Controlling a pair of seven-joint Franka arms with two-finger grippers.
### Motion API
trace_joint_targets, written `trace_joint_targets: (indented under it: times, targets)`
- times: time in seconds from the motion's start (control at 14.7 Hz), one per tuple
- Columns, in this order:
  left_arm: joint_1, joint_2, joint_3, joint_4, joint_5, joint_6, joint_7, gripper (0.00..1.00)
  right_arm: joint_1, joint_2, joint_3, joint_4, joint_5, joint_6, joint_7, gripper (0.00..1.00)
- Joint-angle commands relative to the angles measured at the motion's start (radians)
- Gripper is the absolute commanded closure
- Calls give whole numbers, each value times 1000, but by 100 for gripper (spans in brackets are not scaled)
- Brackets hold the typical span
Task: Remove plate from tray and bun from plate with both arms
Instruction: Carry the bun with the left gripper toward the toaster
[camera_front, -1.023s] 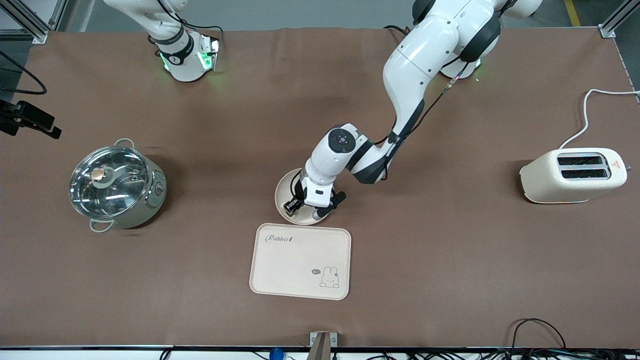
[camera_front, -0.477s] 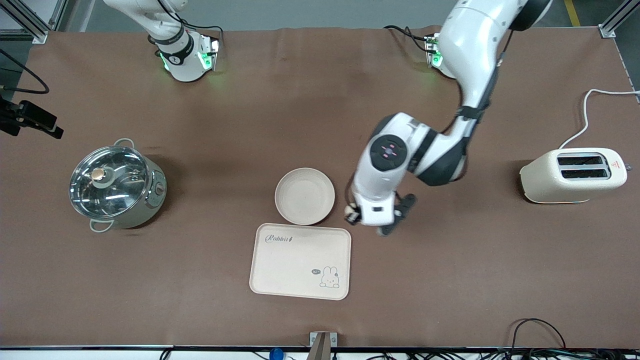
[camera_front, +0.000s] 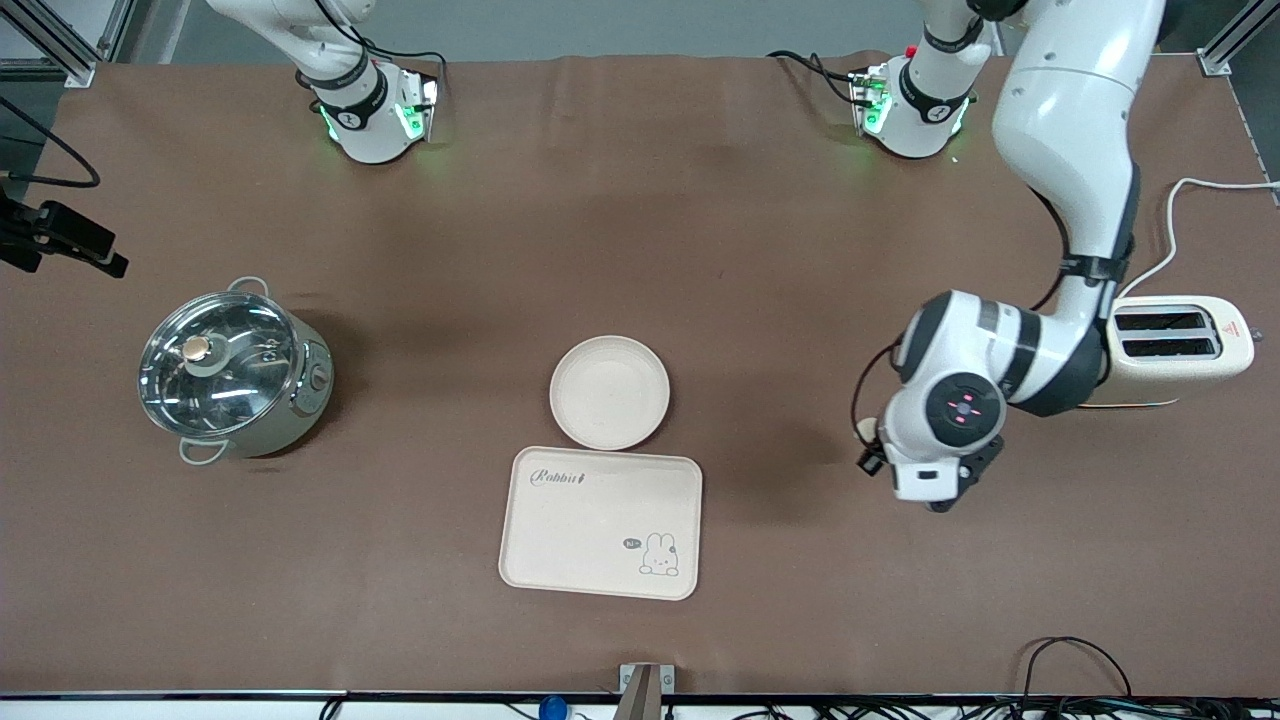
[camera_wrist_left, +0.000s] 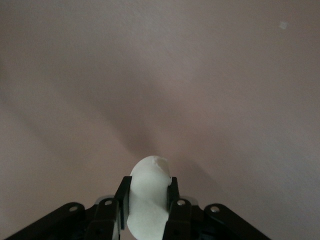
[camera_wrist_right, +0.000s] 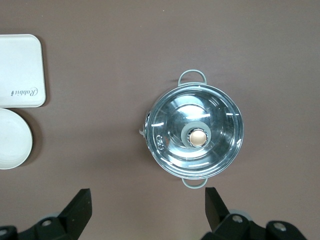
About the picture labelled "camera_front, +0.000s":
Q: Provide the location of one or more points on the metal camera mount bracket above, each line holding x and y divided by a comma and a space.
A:
645, 690

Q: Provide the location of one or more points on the cream rabbit print tray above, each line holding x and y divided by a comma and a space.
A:
590, 530

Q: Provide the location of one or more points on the grey electric cooking pot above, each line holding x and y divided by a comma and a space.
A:
305, 400

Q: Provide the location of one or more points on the aluminium frame profile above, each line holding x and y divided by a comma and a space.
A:
60, 45
1235, 35

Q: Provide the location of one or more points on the cream two-slot toaster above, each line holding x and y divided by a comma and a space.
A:
1180, 365

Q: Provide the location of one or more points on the brown table cover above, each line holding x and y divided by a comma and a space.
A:
700, 250

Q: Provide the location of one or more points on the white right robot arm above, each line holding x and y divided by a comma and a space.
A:
365, 120

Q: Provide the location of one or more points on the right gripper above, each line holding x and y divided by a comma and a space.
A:
30, 238

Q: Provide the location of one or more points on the glass pot lid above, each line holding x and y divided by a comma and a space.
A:
215, 365

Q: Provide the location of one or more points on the round cream plate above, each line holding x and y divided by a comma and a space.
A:
610, 392

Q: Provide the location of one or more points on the blue round cap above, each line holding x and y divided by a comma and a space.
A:
552, 709

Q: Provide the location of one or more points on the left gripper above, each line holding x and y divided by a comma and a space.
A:
869, 462

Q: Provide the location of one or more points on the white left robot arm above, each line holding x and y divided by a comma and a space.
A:
1080, 100

